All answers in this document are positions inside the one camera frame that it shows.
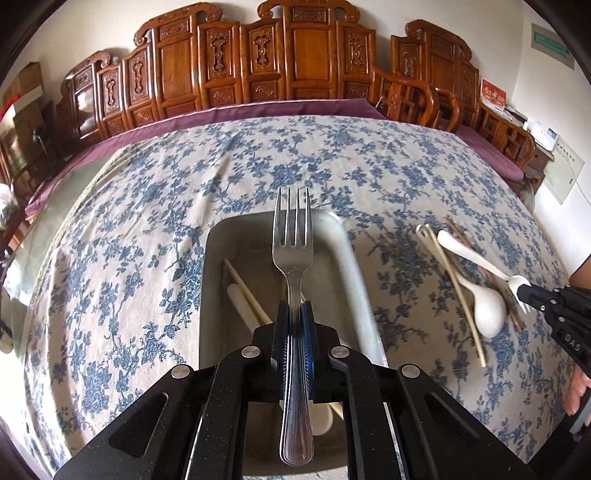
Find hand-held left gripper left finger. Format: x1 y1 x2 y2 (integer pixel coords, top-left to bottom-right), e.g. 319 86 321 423
54 301 293 480

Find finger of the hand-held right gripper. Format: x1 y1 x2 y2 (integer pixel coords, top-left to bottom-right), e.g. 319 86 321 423
517 285 591 303
518 295 561 324

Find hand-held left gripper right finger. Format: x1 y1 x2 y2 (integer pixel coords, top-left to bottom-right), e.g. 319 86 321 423
299 301 539 480

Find white ceramic spoon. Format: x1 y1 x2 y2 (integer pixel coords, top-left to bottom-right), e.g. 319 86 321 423
455 277 507 339
225 284 335 437

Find light wooden chopstick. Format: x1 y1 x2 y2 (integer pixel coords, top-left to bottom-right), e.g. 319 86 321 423
425 224 476 324
417 225 486 367

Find white plastic fork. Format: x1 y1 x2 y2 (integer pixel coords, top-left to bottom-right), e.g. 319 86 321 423
436 230 532 315

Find metal fork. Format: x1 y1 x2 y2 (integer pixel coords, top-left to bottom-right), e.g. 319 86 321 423
272 186 315 466

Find dark brown chopstick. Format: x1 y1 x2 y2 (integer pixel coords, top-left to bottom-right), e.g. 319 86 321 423
450 219 520 324
444 218 525 332

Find grey metal tray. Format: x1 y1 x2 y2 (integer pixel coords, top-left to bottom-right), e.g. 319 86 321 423
198 210 389 476

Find person's right hand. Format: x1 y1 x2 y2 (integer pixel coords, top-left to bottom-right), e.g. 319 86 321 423
564 369 591 416

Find grey plastic bag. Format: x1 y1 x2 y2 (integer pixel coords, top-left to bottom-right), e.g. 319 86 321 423
519 180 539 213

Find wooden side table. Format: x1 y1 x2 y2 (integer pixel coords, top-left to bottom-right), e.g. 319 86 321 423
524 115 555 185

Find purple armchair cushion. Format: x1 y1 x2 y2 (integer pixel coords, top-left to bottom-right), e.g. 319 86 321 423
455 124 527 182

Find small white box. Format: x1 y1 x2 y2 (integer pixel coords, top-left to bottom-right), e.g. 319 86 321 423
531 122 559 151

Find blue floral tablecloth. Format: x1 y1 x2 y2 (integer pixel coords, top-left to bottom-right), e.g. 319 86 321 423
23 114 578 476

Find carved wooden armchair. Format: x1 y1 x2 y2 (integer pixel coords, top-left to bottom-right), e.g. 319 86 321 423
372 19 536 171

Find carved wooden sofa bench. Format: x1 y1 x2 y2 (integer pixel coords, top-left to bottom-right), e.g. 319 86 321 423
55 0 393 148

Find clear plastic bag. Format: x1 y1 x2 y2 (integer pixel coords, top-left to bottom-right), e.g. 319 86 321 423
0 182 24 232

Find white flat box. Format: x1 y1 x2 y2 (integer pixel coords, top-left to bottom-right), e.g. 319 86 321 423
0 90 47 116

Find brown cardboard box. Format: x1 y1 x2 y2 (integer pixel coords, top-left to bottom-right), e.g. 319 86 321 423
2 62 44 100

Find white wall panel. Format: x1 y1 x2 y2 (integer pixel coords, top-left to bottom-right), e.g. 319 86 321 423
542 136 585 205

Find green wall panel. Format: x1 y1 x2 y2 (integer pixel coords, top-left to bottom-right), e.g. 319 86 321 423
530 23 573 58

